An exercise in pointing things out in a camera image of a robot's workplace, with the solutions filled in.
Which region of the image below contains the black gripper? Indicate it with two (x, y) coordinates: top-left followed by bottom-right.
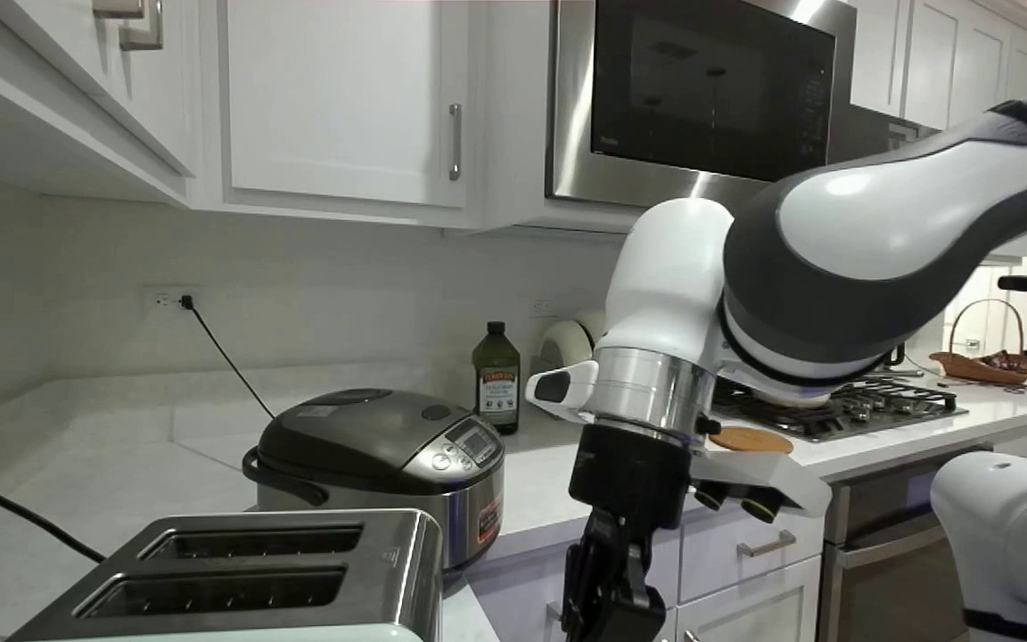
(561, 420), (695, 642)

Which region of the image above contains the silver two-slot toaster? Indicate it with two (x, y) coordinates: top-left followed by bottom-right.
(9, 505), (445, 642)

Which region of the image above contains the white kitchen drawer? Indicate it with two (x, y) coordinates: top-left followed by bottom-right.
(677, 497), (830, 604)
(465, 539), (687, 642)

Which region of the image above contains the white lower cabinet door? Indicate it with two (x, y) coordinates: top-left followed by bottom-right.
(671, 557), (829, 642)

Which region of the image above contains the round cork trivet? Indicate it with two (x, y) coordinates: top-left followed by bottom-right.
(706, 423), (800, 460)

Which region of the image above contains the dark green glass bottle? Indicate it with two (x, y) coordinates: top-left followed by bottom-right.
(471, 318), (526, 437)

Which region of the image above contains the stainless steel oven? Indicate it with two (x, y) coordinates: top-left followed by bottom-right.
(819, 445), (994, 642)

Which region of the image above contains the silver black rice cooker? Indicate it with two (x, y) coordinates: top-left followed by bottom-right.
(240, 384), (508, 573)

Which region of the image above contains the black gas stovetop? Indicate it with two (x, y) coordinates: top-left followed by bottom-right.
(714, 371), (969, 445)

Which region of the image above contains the stainless steel microwave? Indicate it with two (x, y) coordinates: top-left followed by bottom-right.
(546, 0), (861, 218)

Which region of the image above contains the stainless steel range hood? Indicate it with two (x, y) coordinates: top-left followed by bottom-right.
(830, 103), (939, 164)

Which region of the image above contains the white single-door upper cabinet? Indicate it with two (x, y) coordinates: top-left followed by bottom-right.
(196, 0), (483, 230)

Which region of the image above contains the white tall upper cabinet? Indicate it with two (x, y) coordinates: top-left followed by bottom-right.
(845, 0), (1027, 134)

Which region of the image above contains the white double-door upper cabinet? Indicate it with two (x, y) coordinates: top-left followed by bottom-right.
(0, 0), (204, 208)

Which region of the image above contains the silver drawer handle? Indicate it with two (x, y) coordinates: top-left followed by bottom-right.
(735, 527), (800, 564)

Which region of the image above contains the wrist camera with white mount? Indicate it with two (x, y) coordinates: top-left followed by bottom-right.
(526, 356), (830, 527)

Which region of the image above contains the black rice cooker cord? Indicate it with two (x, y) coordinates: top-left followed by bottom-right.
(175, 293), (277, 420)

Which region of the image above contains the white wall outlet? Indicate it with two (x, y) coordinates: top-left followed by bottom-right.
(141, 280), (204, 315)

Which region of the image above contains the black toaster power cord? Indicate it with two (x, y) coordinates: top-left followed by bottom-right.
(0, 464), (107, 564)

